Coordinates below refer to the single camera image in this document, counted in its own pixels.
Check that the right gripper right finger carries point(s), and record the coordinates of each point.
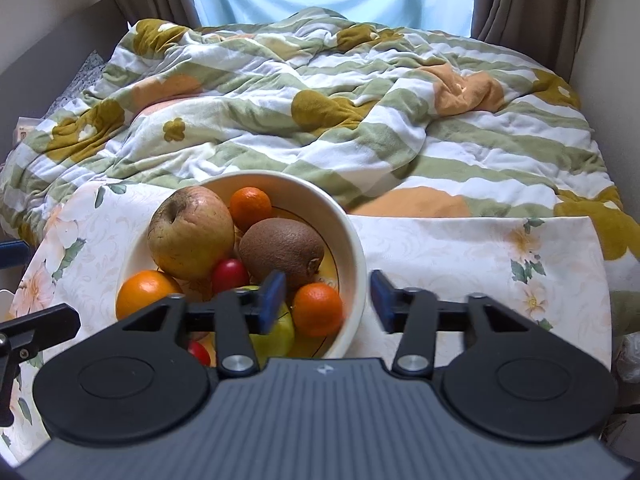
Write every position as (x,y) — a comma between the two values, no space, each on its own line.
(413,313)

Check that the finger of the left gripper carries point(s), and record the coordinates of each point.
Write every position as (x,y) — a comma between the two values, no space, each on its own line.
(14,253)

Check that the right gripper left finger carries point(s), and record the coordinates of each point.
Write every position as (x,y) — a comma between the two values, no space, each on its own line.
(239,313)

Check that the red tomato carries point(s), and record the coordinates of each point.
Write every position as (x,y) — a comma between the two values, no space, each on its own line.
(199,352)
(229,274)

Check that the green apple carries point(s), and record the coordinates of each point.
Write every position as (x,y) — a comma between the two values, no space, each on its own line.
(279,341)

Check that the brown kiwi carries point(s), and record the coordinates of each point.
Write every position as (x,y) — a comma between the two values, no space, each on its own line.
(281,244)

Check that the small mandarin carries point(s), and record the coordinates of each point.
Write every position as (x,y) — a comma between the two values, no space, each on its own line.
(317,310)

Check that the orange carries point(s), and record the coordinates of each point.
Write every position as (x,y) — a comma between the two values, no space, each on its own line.
(142,289)

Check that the yellowish brown apple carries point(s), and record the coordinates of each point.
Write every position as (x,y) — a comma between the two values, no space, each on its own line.
(190,232)

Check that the cream yellow ceramic bowl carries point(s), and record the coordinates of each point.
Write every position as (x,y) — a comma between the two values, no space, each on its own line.
(342,268)

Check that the floral white tablecloth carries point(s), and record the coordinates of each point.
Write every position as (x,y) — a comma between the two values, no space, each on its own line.
(550,271)

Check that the grey headboard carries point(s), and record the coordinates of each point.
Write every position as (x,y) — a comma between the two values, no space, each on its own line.
(31,84)

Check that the green striped floral duvet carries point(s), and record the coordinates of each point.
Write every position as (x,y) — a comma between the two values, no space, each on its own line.
(388,121)

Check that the right brown curtain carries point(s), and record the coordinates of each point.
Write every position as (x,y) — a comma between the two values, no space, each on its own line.
(548,31)

